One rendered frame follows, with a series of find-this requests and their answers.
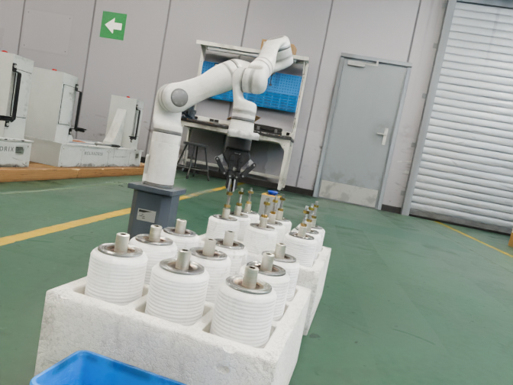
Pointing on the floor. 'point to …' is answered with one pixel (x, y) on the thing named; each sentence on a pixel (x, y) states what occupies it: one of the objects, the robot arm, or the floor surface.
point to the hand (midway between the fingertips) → (230, 184)
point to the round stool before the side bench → (195, 160)
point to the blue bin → (97, 372)
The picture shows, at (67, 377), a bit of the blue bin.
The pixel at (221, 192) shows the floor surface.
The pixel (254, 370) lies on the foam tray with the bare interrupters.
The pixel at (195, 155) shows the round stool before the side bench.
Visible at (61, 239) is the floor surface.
